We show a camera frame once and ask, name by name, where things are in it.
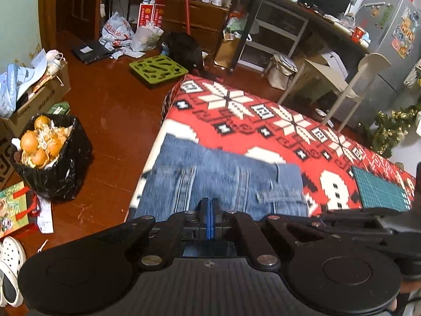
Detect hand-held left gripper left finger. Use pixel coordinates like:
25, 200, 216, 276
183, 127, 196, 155
99, 197, 211, 270

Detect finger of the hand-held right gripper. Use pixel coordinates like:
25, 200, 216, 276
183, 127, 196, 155
309, 208, 393, 235

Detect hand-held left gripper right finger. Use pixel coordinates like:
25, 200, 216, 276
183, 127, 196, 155
210, 198, 329, 269

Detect blue denim shorts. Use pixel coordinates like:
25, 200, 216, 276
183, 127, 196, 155
135, 135, 310, 257

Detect green cutting mat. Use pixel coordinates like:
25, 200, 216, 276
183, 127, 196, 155
350, 166, 412, 211

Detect tinsel decorated small tree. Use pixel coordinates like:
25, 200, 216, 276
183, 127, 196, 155
357, 103, 421, 159

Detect red patterned blanket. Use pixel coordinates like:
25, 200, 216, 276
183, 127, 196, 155
125, 74, 417, 224

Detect cream plastic chair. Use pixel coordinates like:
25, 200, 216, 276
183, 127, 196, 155
278, 53, 392, 132

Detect black trash bag bin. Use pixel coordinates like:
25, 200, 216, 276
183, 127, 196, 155
10, 115, 93, 203

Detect green plastic tray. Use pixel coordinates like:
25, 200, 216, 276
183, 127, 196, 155
129, 55, 189, 88

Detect white tote bag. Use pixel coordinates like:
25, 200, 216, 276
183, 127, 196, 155
266, 53, 298, 91

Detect black bag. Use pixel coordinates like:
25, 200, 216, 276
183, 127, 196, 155
161, 32, 204, 75

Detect white plastic bag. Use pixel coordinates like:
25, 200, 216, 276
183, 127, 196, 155
131, 21, 164, 52

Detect grey refrigerator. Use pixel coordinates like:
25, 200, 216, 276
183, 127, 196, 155
342, 0, 421, 129

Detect green printed gift bag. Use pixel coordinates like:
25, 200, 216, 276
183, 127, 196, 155
0, 181, 37, 238

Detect white clog shoe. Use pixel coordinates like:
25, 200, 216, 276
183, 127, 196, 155
0, 260, 24, 307
0, 236, 27, 270

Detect white drawer unit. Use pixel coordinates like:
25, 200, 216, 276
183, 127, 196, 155
237, 0, 310, 73

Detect brown cardboard box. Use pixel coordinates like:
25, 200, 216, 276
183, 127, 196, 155
0, 61, 71, 129

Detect brown wooden dresser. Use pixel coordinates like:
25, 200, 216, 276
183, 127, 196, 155
161, 0, 231, 60

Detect black flat folder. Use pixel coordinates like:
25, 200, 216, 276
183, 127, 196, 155
72, 41, 114, 64

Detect cluttered dark desk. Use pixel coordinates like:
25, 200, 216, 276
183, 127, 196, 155
230, 0, 369, 73

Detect printed plastic bag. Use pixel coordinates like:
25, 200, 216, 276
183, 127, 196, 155
99, 11, 135, 48

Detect red printed box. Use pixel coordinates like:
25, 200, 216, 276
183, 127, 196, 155
138, 0, 166, 27

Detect brown wooden door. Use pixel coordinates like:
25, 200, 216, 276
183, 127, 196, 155
39, 0, 109, 50

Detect red broom handle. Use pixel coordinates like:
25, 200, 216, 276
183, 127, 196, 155
182, 0, 192, 37

